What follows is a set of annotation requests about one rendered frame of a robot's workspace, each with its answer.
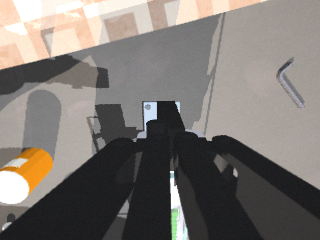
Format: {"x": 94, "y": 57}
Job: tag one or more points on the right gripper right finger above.
{"x": 279, "y": 204}

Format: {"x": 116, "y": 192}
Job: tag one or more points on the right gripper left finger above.
{"x": 85, "y": 204}

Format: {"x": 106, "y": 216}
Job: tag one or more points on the grey l-shaped hex key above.
{"x": 287, "y": 87}

